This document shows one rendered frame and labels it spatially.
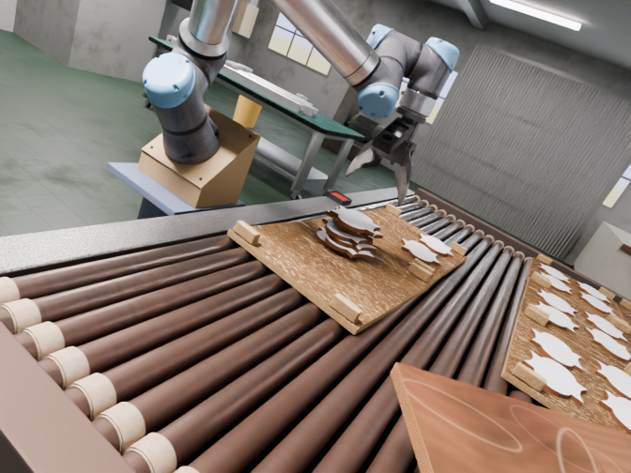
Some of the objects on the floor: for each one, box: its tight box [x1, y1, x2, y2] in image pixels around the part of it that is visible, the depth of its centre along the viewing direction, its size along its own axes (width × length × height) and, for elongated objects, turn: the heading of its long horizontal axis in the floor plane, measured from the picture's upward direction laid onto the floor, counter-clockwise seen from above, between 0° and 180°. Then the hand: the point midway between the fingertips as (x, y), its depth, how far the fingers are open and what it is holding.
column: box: [107, 162, 245, 220], centre depth 134 cm, size 38×38×87 cm
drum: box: [233, 95, 262, 129], centre depth 658 cm, size 42×42×68 cm
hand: (371, 191), depth 101 cm, fingers open, 14 cm apart
